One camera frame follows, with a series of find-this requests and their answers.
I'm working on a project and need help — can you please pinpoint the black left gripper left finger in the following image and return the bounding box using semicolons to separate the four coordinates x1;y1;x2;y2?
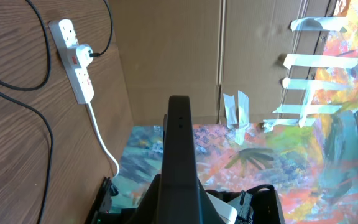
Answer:
126;174;160;224

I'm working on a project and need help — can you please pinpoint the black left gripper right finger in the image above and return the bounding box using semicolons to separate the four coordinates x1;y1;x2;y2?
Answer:
198;181;225;224

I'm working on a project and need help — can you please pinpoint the Samsung Galaxy smartphone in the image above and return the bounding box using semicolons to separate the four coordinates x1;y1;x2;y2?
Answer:
157;96;202;224

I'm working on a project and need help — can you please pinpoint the black USB charging cable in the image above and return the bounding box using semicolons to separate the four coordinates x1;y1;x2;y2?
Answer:
0;0;114;224

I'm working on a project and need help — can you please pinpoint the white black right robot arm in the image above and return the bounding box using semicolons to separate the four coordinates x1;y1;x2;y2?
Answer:
206;184;285;224

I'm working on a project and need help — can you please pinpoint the white charger plug adapter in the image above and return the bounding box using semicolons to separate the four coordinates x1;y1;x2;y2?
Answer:
75;44;93;68

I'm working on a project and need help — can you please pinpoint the colourful painted backdrop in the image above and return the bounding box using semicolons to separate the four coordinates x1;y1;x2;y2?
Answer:
112;1;358;223

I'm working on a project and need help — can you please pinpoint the white power strip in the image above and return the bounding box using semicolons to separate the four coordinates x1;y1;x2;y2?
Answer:
48;19;94;104

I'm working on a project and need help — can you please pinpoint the white power strip cord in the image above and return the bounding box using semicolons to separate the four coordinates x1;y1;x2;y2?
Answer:
86;102;121;180

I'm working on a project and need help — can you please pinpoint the brown cardboard box wall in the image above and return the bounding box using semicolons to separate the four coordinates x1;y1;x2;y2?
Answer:
110;0;335;125

